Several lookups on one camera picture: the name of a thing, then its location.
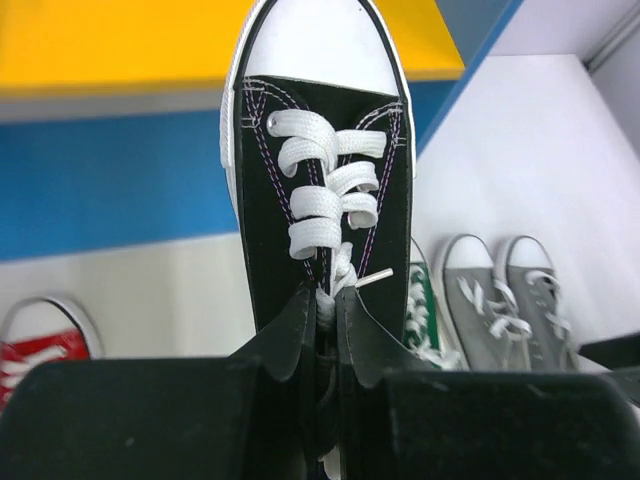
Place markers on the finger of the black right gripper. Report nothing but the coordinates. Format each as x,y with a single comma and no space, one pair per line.
615,354

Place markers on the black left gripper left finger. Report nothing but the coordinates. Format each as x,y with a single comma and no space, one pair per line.
249,415

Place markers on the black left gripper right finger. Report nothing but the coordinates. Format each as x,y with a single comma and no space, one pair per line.
401,419

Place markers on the green canvas sneaker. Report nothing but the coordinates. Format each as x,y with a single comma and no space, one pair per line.
421,329

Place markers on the red canvas sneaker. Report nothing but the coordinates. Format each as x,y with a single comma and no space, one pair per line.
42,329

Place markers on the black canvas sneaker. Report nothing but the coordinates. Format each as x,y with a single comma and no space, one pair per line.
317,140

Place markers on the blue and yellow shoe shelf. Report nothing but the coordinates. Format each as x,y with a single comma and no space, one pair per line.
109,123

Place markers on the right grey canvas sneaker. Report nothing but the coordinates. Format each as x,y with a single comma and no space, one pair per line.
525,266

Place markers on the grey canvas sneaker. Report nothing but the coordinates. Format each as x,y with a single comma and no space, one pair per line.
479,313
525,266

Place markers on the left grey canvas sneaker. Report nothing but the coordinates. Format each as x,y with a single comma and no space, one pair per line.
479,313

